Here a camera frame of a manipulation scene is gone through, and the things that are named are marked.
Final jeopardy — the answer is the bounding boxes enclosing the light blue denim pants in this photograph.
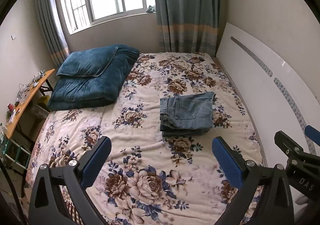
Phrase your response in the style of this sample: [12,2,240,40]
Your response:
[160,91,216,133]

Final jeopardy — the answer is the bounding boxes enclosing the white headboard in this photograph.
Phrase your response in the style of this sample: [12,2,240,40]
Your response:
[216,23,319,167]

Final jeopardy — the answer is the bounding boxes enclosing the wooden side desk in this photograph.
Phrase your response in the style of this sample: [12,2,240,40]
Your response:
[3,69,55,170]

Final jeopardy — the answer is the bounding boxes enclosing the floral bed blanket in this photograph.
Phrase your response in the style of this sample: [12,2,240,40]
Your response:
[26,53,263,224]

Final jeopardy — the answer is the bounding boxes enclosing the dark blue folded pants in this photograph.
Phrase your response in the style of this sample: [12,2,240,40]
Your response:
[160,122,211,137]

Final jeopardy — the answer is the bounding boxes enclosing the teal folded quilt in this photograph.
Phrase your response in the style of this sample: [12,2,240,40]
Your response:
[48,44,140,111]

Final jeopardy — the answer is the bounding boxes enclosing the teal striped right curtain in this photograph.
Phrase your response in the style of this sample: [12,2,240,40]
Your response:
[155,0,226,57]

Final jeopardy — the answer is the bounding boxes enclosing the teal striped curtain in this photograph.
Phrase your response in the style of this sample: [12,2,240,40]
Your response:
[155,0,226,57]
[34,0,70,67]

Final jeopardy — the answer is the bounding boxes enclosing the teal striped left curtain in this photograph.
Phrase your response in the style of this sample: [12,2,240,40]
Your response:
[34,0,70,67]

